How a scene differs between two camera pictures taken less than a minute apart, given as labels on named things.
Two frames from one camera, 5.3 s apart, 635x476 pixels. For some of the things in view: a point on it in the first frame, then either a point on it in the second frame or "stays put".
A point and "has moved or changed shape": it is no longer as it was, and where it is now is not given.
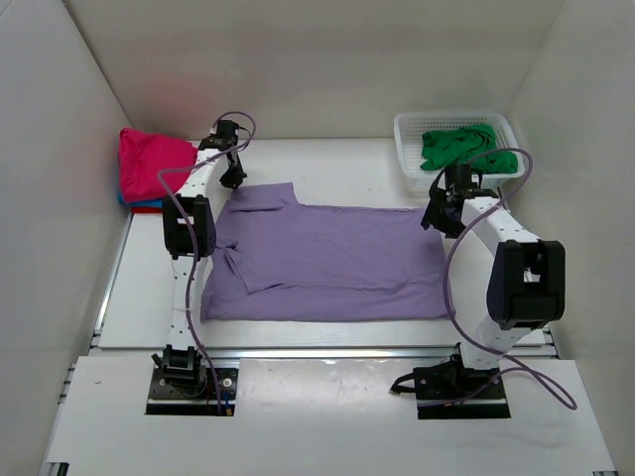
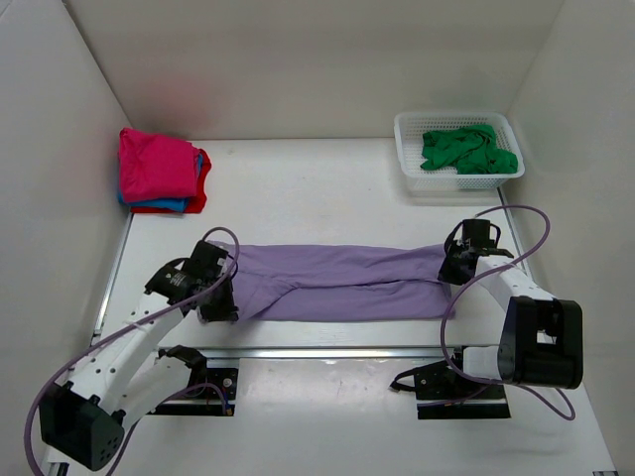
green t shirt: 455,146 stays put
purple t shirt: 273,258 has moved or changed shape
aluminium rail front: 318,352 stays put
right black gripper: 433,217 → 445,274
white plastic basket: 412,151 stays put
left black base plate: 166,398 stays put
